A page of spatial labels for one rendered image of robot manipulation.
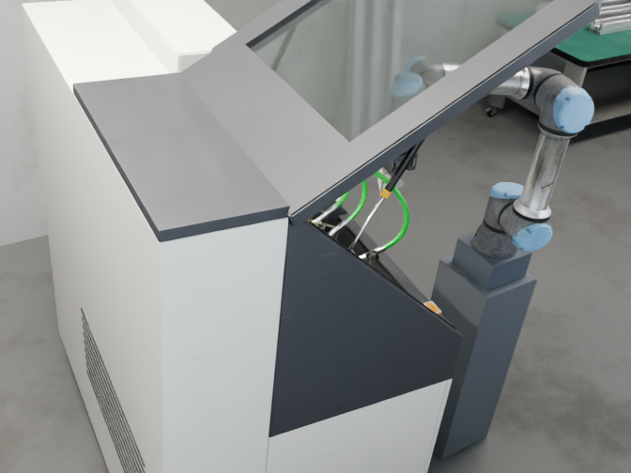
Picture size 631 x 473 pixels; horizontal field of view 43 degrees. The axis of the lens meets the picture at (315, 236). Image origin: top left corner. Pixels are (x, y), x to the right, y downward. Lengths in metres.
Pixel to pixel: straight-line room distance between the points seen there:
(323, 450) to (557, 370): 1.71
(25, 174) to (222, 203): 2.51
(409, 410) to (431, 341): 0.26
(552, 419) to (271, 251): 2.05
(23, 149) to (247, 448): 2.32
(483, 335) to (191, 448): 1.19
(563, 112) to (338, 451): 1.13
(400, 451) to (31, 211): 2.37
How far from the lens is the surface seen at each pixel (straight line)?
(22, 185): 4.07
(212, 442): 2.01
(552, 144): 2.37
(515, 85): 2.37
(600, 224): 4.87
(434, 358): 2.22
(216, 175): 1.72
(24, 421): 3.27
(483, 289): 2.69
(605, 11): 5.94
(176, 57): 2.19
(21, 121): 3.97
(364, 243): 2.52
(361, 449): 2.34
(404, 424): 2.37
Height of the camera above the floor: 2.37
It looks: 34 degrees down
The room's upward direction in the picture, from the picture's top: 7 degrees clockwise
